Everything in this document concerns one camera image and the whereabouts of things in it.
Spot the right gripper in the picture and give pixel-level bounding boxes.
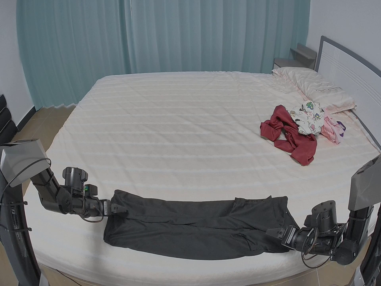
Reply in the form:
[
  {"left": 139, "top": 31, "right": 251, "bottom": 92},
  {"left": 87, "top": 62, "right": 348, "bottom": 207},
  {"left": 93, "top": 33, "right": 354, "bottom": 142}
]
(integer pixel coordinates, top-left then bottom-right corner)
[{"left": 266, "top": 225, "right": 311, "bottom": 251}]

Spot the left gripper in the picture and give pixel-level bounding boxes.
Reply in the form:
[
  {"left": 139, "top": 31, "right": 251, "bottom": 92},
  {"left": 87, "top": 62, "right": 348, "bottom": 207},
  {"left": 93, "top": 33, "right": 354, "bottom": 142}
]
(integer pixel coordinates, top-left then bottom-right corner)
[{"left": 86, "top": 198, "right": 130, "bottom": 220}]

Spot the black T-shirt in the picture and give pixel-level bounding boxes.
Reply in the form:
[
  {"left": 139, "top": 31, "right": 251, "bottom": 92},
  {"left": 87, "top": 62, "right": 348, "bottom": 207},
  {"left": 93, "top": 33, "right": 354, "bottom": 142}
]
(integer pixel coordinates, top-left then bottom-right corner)
[{"left": 103, "top": 189, "right": 298, "bottom": 261}]

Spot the bed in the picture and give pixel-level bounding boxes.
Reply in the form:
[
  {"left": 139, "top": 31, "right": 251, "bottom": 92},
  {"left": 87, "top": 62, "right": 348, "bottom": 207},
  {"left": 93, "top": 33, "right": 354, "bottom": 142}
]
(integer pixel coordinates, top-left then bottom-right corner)
[{"left": 22, "top": 35, "right": 381, "bottom": 282}]

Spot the dark red garment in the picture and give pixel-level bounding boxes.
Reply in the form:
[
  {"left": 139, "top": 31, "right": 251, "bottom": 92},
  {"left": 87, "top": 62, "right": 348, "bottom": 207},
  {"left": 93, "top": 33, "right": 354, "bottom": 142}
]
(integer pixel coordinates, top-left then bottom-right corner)
[{"left": 260, "top": 105, "right": 317, "bottom": 166}]

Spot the pink garment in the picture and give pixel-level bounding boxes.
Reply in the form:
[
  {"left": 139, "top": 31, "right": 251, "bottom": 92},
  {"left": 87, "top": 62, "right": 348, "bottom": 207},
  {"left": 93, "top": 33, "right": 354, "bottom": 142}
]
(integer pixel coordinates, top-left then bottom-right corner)
[{"left": 320, "top": 107, "right": 346, "bottom": 145}]

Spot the white printed pyjama top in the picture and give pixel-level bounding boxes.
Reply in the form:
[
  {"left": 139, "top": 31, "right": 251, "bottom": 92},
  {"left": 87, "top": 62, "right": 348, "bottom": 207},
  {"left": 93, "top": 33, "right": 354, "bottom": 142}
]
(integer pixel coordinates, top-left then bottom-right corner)
[{"left": 286, "top": 100, "right": 325, "bottom": 136}]

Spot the black chest of drawers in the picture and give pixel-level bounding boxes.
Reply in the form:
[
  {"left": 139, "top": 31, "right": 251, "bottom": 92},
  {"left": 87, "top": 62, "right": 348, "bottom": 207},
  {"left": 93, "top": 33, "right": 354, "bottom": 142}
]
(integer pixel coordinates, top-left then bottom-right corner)
[{"left": 0, "top": 94, "right": 17, "bottom": 145}]

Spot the cream pillow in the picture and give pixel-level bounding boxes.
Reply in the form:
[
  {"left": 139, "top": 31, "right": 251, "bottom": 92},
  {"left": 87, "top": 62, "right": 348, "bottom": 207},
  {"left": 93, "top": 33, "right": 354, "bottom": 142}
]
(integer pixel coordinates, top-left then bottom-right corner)
[{"left": 271, "top": 67, "right": 357, "bottom": 114}]

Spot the blue-green curtain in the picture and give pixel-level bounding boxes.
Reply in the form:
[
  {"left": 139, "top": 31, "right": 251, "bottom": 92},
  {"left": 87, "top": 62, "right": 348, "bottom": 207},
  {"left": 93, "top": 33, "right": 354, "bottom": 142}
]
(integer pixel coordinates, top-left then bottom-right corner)
[
  {"left": 123, "top": 0, "right": 310, "bottom": 74},
  {"left": 17, "top": 0, "right": 132, "bottom": 109}
]

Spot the grey bedside table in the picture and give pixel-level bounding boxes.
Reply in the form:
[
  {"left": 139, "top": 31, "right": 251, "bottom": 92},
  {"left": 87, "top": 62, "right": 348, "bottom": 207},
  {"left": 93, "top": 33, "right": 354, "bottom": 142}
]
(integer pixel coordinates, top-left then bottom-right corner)
[{"left": 273, "top": 43, "right": 317, "bottom": 70}]

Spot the black cable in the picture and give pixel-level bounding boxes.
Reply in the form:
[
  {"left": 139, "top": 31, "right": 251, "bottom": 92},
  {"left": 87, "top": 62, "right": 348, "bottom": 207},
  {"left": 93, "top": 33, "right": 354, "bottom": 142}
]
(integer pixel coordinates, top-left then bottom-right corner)
[{"left": 5, "top": 158, "right": 52, "bottom": 188}]

